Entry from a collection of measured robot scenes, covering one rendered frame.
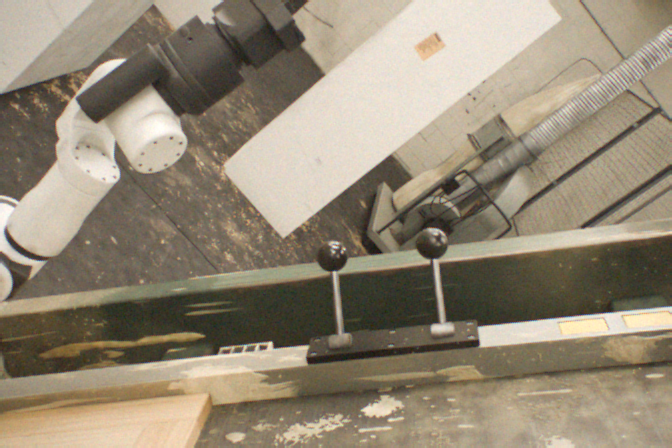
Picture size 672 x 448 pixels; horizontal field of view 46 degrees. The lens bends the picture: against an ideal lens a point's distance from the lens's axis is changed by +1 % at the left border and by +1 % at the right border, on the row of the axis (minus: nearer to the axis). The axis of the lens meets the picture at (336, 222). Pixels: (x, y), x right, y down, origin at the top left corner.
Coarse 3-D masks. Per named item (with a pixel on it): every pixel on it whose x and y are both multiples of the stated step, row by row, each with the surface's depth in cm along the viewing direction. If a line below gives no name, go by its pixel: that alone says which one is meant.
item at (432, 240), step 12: (432, 228) 92; (420, 240) 92; (432, 240) 91; (444, 240) 92; (420, 252) 92; (432, 252) 91; (444, 252) 92; (432, 264) 92; (432, 276) 92; (444, 312) 91; (432, 324) 91; (444, 324) 90; (432, 336) 90; (444, 336) 90
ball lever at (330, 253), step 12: (324, 252) 93; (336, 252) 93; (324, 264) 93; (336, 264) 93; (336, 276) 94; (336, 288) 93; (336, 300) 93; (336, 312) 93; (336, 324) 93; (336, 336) 92; (348, 336) 92; (336, 348) 92
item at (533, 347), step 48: (480, 336) 91; (528, 336) 89; (576, 336) 87; (624, 336) 86; (0, 384) 101; (48, 384) 99; (96, 384) 96; (144, 384) 95; (192, 384) 94; (240, 384) 93; (288, 384) 92; (336, 384) 92; (384, 384) 91
